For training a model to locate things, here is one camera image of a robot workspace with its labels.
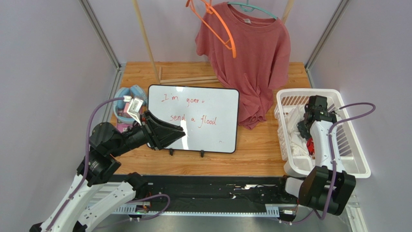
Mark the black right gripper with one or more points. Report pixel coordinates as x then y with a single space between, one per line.
304 129

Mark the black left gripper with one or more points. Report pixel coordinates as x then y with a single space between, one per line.
159 133

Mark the white Coca-Cola t-shirt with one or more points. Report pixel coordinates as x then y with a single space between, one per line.
298 144

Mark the red t-shirt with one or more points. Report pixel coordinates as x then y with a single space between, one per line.
261 66

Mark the orange plastic hanger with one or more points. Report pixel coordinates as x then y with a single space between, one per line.
215 24

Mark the teal plastic hanger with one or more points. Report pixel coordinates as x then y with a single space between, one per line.
246 7

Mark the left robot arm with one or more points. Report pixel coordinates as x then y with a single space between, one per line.
104 144

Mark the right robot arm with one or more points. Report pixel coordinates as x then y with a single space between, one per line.
328 186

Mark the red item in basket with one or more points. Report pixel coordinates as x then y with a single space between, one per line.
310 147

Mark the pink box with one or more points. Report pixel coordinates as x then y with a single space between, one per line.
124 121

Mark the white plastic laundry basket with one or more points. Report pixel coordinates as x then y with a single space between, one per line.
351 153

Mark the light blue headphones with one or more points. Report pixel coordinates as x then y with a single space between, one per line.
120 107

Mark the white dry-erase board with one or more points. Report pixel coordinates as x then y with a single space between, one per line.
208 115

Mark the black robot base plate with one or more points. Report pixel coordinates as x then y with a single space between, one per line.
213 194

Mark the aluminium rail frame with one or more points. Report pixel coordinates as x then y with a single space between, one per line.
136 209

